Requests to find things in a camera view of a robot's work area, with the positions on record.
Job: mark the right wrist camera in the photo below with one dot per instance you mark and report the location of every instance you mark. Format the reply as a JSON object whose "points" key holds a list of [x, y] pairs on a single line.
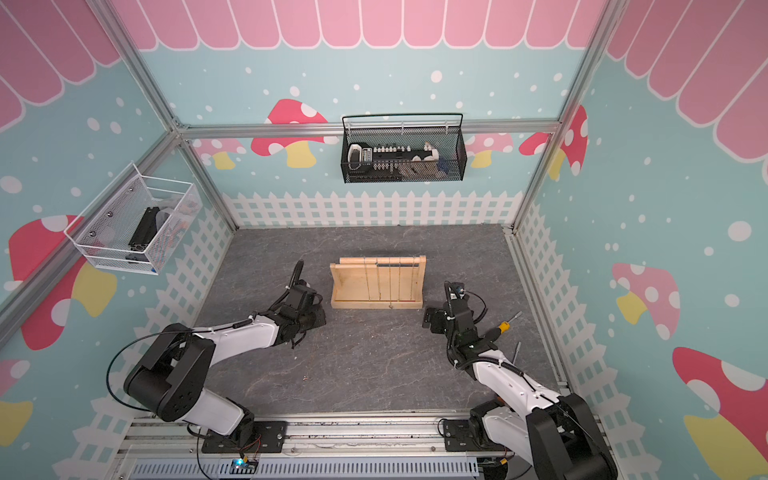
{"points": [[454, 291]]}

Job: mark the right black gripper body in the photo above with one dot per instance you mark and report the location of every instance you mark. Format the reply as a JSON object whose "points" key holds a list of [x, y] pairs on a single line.
{"points": [[438, 324]]}

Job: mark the black box in white basket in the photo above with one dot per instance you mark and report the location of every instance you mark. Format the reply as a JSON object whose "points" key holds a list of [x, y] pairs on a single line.
{"points": [[145, 231]]}

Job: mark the black wire mesh basket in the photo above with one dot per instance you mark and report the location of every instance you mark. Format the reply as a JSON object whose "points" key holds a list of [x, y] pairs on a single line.
{"points": [[408, 147]]}

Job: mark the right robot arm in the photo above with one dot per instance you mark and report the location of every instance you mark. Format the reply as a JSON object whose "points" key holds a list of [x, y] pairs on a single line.
{"points": [[557, 435]]}

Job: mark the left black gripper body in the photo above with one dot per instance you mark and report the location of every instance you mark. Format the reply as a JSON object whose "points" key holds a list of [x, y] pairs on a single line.
{"points": [[315, 318]]}

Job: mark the white wire mesh basket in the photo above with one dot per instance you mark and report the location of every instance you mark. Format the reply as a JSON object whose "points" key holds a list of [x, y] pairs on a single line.
{"points": [[103, 229]]}

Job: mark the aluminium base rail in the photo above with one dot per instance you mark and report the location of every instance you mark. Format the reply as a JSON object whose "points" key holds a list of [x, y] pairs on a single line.
{"points": [[411, 444]]}

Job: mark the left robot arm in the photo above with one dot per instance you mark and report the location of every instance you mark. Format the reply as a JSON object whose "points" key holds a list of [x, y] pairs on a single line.
{"points": [[169, 379]]}

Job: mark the yellow handled screwdriver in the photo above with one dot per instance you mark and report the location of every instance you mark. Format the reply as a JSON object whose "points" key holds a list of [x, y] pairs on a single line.
{"points": [[506, 325]]}

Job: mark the wooden jewelry display stand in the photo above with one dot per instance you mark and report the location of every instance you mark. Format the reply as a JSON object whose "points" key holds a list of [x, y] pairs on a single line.
{"points": [[378, 283]]}

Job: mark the green lit circuit board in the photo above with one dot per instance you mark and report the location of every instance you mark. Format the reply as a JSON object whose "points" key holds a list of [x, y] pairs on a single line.
{"points": [[243, 466]]}

